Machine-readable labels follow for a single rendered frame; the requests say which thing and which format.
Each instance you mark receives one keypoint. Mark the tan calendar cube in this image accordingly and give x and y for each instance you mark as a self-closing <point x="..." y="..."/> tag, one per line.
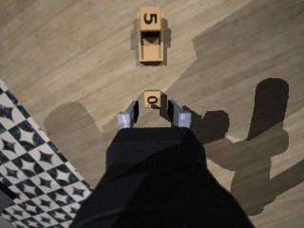
<point x="150" y="19"/>
<point x="152" y="98"/>

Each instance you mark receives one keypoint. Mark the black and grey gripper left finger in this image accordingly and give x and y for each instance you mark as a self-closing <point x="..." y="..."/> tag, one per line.
<point x="128" y="118"/>

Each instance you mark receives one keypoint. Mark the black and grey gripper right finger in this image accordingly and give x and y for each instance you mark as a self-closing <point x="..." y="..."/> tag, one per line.
<point x="177" y="116"/>

